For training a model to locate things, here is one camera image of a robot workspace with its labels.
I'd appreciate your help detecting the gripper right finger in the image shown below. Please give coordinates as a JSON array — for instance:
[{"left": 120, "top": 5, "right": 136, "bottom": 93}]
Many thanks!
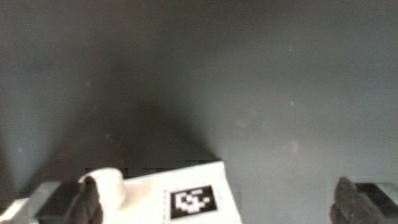
[{"left": 328, "top": 177, "right": 398, "bottom": 224}]

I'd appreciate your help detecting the white drawer without knob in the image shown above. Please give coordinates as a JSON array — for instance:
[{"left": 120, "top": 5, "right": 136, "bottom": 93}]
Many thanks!
[{"left": 74, "top": 161, "right": 243, "bottom": 224}]

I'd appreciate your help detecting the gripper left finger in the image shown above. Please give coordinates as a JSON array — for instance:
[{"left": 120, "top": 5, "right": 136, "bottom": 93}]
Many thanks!
[{"left": 0, "top": 175, "right": 104, "bottom": 224}]

